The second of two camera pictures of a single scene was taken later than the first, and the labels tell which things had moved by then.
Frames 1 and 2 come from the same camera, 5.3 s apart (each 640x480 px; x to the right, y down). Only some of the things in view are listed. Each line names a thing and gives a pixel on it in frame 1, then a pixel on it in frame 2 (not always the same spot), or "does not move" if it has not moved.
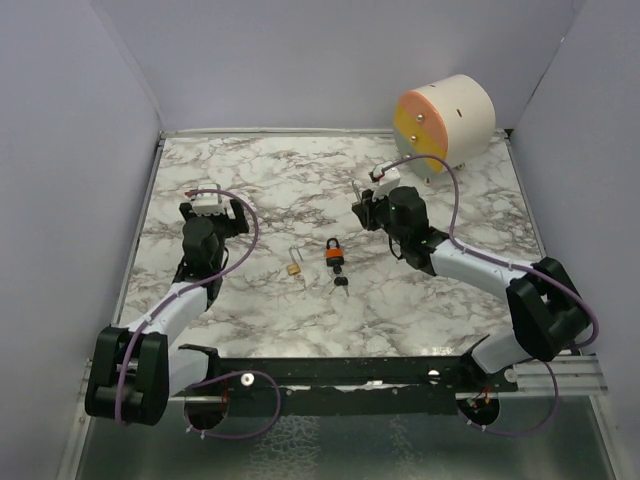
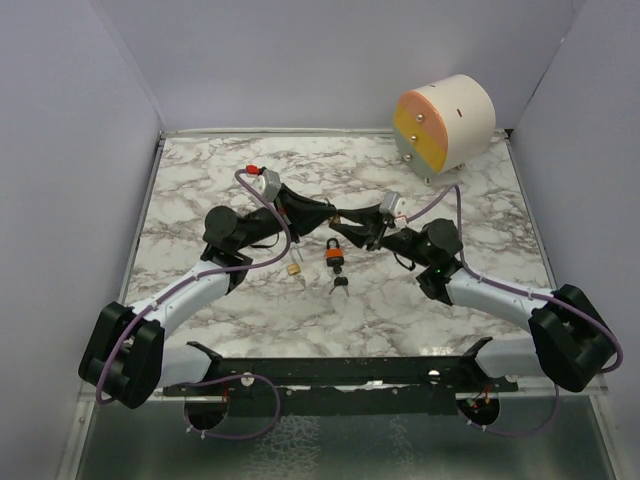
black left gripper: [235, 225] → [303, 214]
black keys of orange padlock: [340, 281] does not move
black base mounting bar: [351, 385] does not move
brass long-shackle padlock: [356, 191] → [336, 219]
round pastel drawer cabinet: [453, 118] does not move
